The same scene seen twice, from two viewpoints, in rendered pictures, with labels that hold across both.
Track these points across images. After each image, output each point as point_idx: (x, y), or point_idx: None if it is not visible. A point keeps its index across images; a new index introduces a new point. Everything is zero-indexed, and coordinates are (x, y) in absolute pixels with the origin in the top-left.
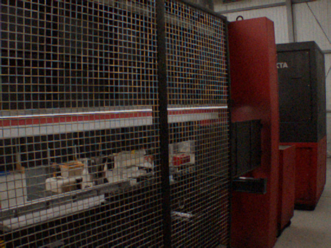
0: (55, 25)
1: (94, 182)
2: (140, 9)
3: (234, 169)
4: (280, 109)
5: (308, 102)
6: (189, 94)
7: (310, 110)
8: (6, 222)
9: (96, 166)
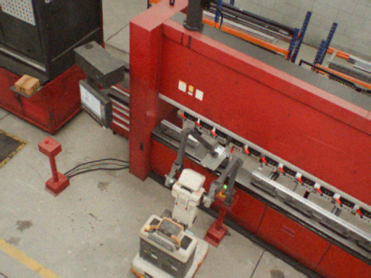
0: None
1: (230, 198)
2: None
3: None
4: (76, 30)
5: (96, 11)
6: None
7: (96, 18)
8: (356, 206)
9: (231, 190)
